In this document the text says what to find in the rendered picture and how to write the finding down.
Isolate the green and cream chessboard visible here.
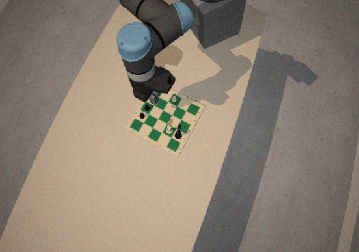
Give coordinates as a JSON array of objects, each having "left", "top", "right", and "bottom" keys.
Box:
[{"left": 124, "top": 89, "right": 205, "bottom": 157}]

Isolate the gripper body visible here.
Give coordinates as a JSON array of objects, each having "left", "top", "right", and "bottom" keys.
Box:
[{"left": 126, "top": 62, "right": 176, "bottom": 102}]

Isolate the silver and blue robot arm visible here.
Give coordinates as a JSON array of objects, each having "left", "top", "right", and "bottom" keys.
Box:
[{"left": 116, "top": 0, "right": 194, "bottom": 75}]

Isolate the white chess king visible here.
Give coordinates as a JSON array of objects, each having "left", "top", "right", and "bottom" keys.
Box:
[{"left": 166, "top": 124, "right": 173, "bottom": 134}]

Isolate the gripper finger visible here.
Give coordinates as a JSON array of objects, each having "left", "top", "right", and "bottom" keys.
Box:
[
  {"left": 149, "top": 94, "right": 157, "bottom": 105},
  {"left": 152, "top": 91, "right": 159, "bottom": 102}
]

